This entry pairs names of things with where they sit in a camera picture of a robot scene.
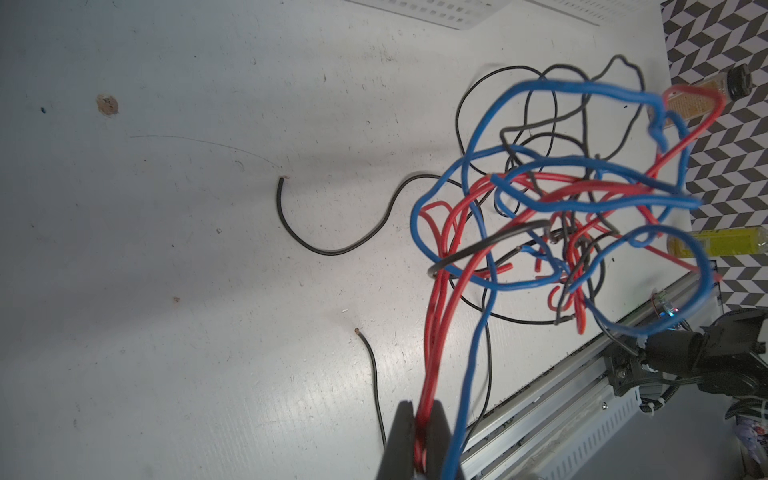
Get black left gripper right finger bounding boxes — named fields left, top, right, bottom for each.
left=424, top=400, right=452, bottom=480

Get white plastic basket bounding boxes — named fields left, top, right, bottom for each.
left=350, top=0, right=511, bottom=30
left=529, top=0, right=661, bottom=26

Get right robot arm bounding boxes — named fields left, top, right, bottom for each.
left=603, top=308, right=767, bottom=418

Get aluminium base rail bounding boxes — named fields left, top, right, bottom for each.
left=458, top=269, right=721, bottom=480

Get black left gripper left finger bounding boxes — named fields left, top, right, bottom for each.
left=376, top=401, right=415, bottom=480

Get red blue black wires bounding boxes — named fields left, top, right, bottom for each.
left=410, top=53, right=727, bottom=480

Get white plastic basket right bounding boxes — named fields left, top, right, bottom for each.
left=529, top=0, right=661, bottom=26

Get brown spice bottle black cap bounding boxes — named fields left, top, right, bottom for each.
left=663, top=64, right=753, bottom=122

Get black wire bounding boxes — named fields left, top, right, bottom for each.
left=275, top=172, right=463, bottom=258

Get white plastic basket middle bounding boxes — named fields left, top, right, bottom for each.
left=350, top=0, right=511, bottom=30

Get yellow liquid bottle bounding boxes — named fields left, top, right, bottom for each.
left=666, top=226, right=767, bottom=259

